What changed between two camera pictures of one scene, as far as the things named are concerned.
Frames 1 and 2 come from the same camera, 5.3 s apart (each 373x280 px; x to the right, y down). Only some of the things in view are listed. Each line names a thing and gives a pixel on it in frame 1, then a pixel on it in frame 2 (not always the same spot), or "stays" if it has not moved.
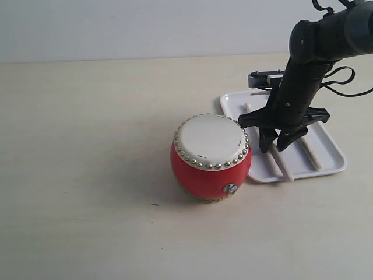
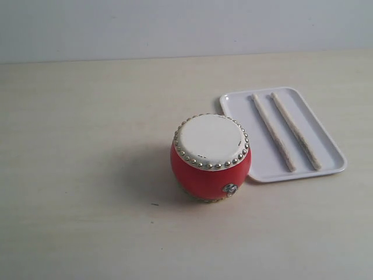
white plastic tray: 321,137 stays
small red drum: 210,156 stays
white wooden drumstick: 248,107 to 272,132
